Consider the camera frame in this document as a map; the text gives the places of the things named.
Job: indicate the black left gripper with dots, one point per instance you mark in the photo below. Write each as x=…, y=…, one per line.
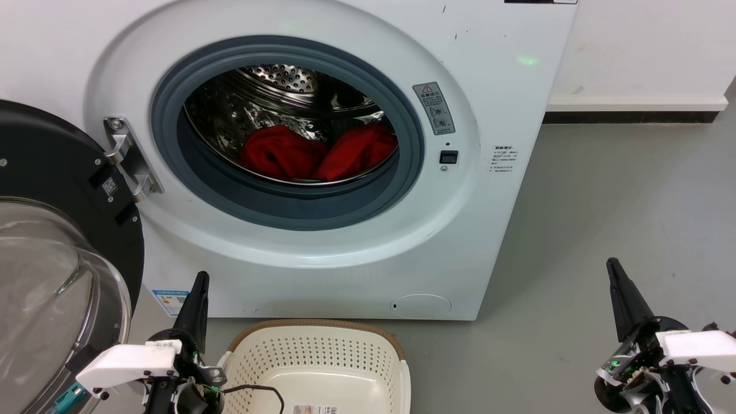
x=198, y=397

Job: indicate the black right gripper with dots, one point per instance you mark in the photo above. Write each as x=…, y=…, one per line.
x=627, y=374

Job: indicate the red cloth garment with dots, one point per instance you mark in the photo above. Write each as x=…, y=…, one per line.
x=276, y=152

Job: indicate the cream perforated laundry basket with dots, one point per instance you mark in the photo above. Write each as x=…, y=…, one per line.
x=322, y=356

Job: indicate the black washer door with glass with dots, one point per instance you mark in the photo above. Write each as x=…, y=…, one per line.
x=46, y=155

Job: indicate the blue energy label sticker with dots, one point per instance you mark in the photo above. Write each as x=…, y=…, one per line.
x=169, y=302

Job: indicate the grey rubber door gasket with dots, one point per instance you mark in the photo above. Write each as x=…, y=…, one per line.
x=287, y=210

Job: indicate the white barcode label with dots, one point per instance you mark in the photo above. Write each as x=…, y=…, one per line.
x=315, y=410

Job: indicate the teal plastic connector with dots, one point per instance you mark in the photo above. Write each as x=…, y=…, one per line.
x=68, y=399

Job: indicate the silver metal door hinge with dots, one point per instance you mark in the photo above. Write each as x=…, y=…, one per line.
x=129, y=161

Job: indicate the white text label sticker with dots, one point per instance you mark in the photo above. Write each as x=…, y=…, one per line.
x=503, y=160

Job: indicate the white and black baseboard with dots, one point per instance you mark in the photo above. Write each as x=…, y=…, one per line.
x=632, y=109

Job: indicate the round white filter cover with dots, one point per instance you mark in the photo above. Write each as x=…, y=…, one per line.
x=421, y=306

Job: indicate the perforated stainless steel drum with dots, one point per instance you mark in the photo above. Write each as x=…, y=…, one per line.
x=230, y=109

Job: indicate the black square door latch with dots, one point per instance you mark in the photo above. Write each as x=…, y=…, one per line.
x=449, y=157

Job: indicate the white front-load washing machine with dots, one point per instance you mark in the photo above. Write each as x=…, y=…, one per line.
x=489, y=86

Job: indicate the grey warning sticker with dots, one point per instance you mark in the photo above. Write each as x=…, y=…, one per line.
x=434, y=108

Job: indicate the black control panel strip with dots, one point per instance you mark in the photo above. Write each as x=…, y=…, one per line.
x=540, y=2

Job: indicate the white right wrist camera cover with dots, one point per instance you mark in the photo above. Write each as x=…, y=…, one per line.
x=698, y=348

